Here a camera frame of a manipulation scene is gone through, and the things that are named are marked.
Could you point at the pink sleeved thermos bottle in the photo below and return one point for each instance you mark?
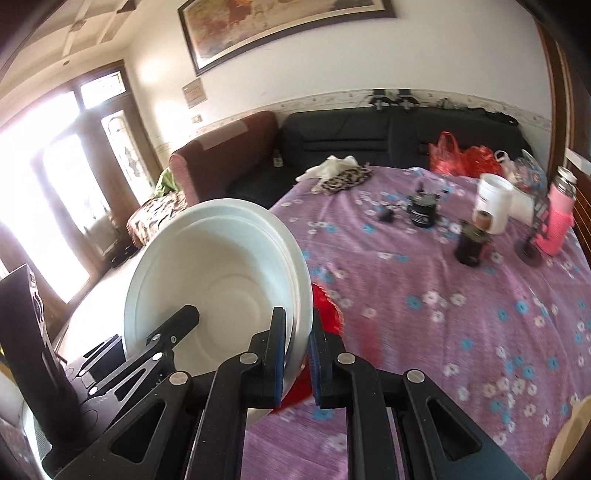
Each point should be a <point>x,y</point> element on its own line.
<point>558,217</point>

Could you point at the red wall plaque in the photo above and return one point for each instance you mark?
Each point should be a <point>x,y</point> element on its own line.
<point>195,92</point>

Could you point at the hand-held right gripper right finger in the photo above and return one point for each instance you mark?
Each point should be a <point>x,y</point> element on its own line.
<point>316,364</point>

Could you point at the pale plastic bag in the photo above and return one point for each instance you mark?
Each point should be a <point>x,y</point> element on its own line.
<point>504,164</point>

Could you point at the red glass plate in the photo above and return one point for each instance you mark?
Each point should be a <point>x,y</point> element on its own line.
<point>325,314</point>

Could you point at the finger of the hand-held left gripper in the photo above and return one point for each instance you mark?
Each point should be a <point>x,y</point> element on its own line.
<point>178,323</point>
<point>108,357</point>

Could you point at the leopard print cloth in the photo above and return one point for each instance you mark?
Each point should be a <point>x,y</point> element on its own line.
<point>344,180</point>

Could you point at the small black gadget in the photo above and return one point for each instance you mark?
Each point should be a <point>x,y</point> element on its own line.
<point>387,215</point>

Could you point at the black phone stand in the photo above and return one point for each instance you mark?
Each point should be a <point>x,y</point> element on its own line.
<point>531,254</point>

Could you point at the small bottle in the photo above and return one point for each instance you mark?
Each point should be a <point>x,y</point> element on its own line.
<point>277,158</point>

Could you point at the brown armchair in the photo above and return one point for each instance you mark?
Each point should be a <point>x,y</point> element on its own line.
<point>217,157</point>

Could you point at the framed painting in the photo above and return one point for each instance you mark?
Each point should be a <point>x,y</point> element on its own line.
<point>277,32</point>

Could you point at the black device with brown cap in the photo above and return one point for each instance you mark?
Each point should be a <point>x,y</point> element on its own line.
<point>471,244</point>

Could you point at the white bowl with lined rim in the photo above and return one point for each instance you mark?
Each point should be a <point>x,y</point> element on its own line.
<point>288,251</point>

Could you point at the wooden door frame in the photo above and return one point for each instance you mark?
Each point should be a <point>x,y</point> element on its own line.
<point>561,92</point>

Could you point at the white cloth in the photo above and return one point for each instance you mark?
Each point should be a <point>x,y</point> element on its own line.
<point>328,166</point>

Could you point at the wooden glass door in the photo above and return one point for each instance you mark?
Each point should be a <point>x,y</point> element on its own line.
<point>134,138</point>

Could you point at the cream bowl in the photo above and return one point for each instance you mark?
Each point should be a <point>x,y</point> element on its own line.
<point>575,443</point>

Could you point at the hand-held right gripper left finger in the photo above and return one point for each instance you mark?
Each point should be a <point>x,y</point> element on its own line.
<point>277,360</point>

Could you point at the green cloth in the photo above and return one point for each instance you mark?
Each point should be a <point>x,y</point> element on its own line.
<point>167,182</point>

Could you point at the white plastic jar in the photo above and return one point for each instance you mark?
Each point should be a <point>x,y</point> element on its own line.
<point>494,203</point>

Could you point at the black battery charger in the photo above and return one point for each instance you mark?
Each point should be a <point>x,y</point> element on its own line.
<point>381,99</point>
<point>407,99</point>

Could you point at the black sofa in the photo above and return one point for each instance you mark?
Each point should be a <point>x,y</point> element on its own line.
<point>346,134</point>

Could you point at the black cylindrical device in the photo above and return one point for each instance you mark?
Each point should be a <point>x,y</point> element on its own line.
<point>424,210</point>

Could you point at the brick pattern cabinet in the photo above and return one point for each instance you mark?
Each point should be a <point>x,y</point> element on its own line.
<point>582,203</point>

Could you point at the leopard print stool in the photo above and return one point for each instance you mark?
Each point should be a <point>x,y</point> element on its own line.
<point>157,217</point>

